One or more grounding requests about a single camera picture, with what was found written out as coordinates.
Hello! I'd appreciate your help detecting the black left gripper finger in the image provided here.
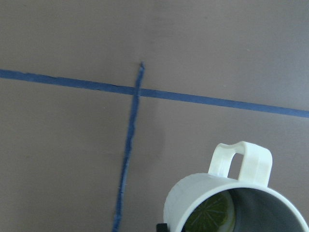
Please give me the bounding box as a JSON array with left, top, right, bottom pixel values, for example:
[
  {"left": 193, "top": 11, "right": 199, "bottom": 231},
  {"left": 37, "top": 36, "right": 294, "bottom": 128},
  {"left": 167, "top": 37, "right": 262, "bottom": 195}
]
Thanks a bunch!
[{"left": 156, "top": 223, "right": 168, "bottom": 232}]

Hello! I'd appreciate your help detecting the green lemon slice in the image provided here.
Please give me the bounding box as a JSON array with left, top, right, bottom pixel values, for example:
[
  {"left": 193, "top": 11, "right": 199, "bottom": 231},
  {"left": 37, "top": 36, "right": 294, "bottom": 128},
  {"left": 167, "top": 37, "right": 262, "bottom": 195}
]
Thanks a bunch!
[{"left": 183, "top": 191, "right": 236, "bottom": 232}]

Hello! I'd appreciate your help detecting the white ribbed plastic cup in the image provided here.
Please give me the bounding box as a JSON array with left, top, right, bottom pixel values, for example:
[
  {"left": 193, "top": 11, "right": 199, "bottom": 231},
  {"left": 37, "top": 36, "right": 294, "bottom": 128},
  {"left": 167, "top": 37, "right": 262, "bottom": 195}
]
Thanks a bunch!
[{"left": 163, "top": 141, "right": 309, "bottom": 232}]

